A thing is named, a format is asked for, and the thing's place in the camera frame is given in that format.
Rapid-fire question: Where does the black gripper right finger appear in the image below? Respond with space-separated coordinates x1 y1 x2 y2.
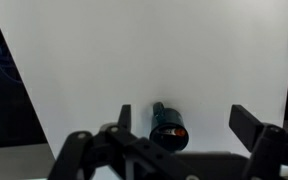
228 104 288 180

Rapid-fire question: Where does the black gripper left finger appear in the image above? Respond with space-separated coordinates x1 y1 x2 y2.
47 104 202 180

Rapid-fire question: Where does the dark teal mug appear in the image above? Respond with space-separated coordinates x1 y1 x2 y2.
148 101 189 153

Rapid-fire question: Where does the black marker orange cap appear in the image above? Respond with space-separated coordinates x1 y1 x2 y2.
157 127 187 138

